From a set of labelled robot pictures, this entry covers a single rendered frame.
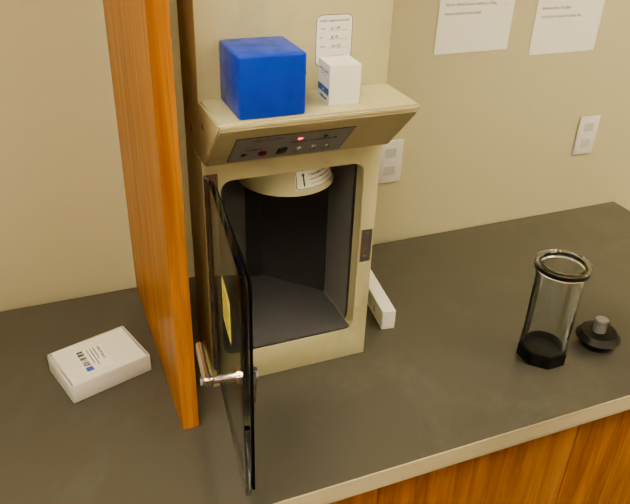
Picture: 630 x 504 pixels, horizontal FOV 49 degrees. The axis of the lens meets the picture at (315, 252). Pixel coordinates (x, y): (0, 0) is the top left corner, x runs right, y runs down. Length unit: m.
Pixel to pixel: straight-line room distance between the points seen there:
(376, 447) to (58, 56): 0.95
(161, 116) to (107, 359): 0.59
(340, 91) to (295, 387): 0.59
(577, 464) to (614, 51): 1.10
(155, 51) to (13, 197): 0.71
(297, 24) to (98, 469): 0.79
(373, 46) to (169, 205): 0.42
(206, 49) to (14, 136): 0.58
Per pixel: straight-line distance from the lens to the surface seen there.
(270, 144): 1.06
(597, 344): 1.57
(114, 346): 1.43
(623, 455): 1.72
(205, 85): 1.08
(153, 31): 0.95
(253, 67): 0.97
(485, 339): 1.54
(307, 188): 1.21
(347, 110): 1.04
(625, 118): 2.23
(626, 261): 1.97
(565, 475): 1.63
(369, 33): 1.15
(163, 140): 0.99
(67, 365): 1.41
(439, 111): 1.80
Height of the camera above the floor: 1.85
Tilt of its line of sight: 31 degrees down
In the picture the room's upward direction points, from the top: 2 degrees clockwise
